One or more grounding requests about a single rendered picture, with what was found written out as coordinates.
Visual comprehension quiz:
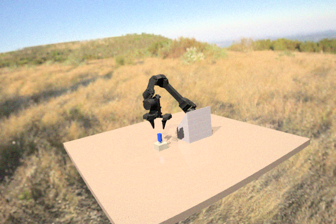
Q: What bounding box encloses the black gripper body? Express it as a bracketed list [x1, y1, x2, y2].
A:
[143, 106, 172, 120]

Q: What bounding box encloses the blue marker cap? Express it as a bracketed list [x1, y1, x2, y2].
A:
[157, 133, 162, 142]

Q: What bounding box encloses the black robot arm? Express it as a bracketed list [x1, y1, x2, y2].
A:
[142, 74, 197, 120]

